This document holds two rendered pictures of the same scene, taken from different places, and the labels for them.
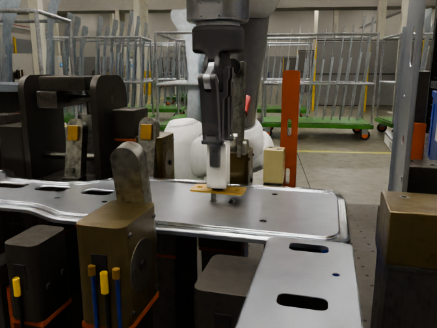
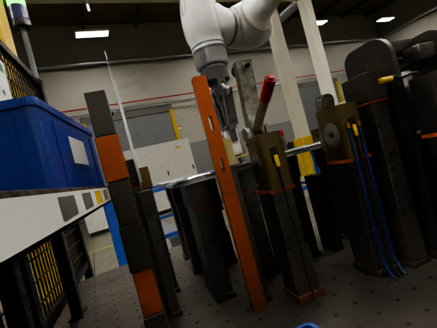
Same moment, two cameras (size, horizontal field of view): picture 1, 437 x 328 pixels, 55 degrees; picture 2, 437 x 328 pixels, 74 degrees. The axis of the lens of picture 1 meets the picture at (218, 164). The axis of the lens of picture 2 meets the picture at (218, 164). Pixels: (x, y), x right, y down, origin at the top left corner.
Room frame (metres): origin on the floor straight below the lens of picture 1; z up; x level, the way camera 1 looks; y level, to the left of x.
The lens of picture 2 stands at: (1.28, -0.44, 1.02)
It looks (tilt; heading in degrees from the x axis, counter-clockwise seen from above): 0 degrees down; 150
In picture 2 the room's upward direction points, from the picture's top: 15 degrees counter-clockwise
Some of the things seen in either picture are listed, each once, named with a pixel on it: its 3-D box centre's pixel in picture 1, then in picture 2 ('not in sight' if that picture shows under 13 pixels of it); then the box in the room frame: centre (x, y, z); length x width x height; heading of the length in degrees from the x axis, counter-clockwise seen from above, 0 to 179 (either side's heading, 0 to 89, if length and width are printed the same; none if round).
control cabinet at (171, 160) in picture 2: not in sight; (155, 172); (-7.11, 2.32, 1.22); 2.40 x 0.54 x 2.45; 85
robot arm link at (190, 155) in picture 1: (185, 150); not in sight; (1.47, 0.12, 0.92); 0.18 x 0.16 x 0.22; 96
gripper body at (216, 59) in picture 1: (218, 58); (218, 85); (0.64, 0.00, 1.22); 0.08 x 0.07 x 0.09; 166
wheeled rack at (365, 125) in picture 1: (315, 86); not in sight; (7.71, -1.74, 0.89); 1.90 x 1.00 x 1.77; 81
